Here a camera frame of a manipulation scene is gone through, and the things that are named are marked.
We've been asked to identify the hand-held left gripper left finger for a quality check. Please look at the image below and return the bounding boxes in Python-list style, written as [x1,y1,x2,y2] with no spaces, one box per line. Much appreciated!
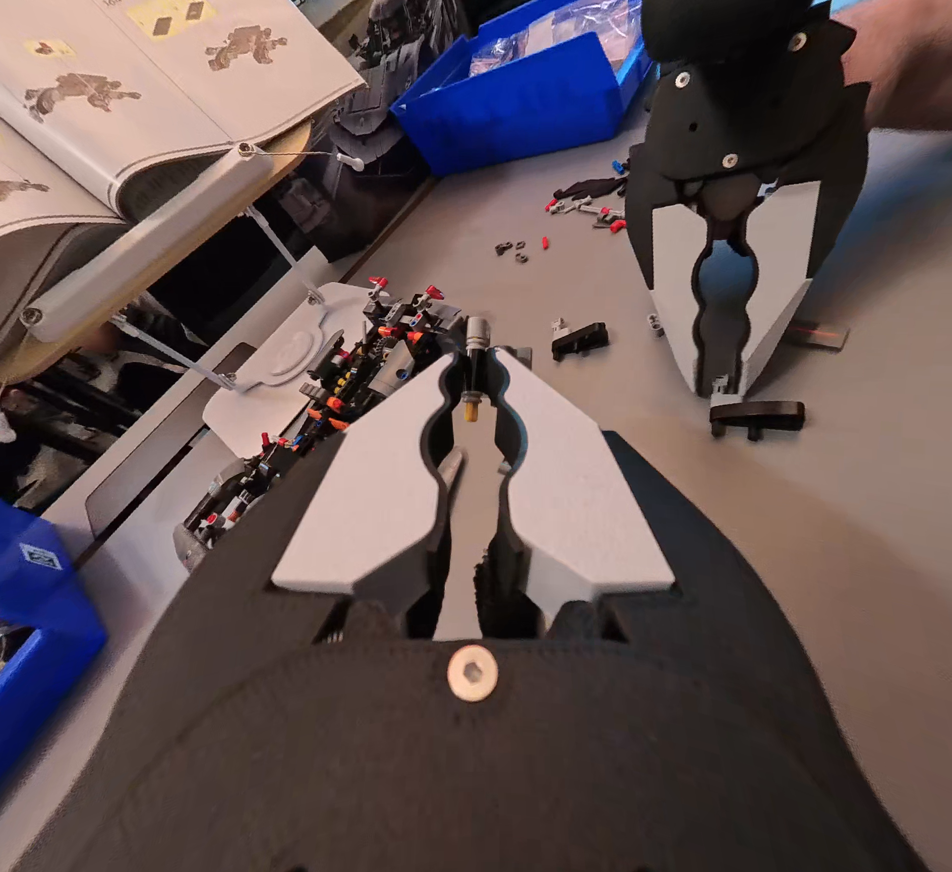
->
[271,353,456,639]

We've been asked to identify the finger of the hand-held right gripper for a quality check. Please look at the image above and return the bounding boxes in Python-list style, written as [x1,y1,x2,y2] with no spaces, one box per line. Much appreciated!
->
[735,180,823,399]
[651,205,715,399]

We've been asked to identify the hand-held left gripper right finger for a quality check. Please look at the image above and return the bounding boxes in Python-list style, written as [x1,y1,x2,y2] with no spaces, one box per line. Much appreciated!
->
[475,349,676,640]

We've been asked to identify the black lego beam assembly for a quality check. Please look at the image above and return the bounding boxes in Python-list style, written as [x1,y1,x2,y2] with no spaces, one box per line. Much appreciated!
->
[709,372,806,440]
[551,319,610,362]

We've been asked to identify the dark grey lego axle assembly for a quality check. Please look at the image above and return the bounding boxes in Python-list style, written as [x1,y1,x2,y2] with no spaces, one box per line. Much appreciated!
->
[457,316,534,427]

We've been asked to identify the person's right forearm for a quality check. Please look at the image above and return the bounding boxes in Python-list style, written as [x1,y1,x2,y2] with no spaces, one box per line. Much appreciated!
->
[840,0,952,133]

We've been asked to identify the dark lego tile red stripe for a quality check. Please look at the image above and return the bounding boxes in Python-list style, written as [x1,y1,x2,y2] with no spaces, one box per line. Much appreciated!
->
[788,322,850,351]

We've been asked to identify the light grey lego rod assembly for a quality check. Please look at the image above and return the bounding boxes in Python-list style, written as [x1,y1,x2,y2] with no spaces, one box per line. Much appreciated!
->
[545,195,628,233]

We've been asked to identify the black lego wing panel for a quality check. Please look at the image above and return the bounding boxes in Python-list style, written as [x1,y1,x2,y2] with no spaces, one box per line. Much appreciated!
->
[554,176,629,200]

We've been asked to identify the large lego vehicle model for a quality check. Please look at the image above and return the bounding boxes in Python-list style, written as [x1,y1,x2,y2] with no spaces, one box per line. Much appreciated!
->
[173,276,477,576]

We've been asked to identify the clear plastic bags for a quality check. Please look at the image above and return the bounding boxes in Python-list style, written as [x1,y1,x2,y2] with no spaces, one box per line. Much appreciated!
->
[469,0,645,79]

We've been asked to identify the blue plastic bin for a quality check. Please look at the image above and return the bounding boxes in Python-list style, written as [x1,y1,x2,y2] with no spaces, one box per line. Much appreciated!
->
[390,0,664,178]
[0,499,110,787]

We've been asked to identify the large dark printed box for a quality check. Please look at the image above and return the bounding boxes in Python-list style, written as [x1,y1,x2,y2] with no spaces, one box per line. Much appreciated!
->
[249,0,477,265]

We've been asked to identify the open instruction booklet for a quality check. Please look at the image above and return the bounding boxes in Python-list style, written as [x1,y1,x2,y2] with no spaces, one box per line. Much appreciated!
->
[0,0,367,233]

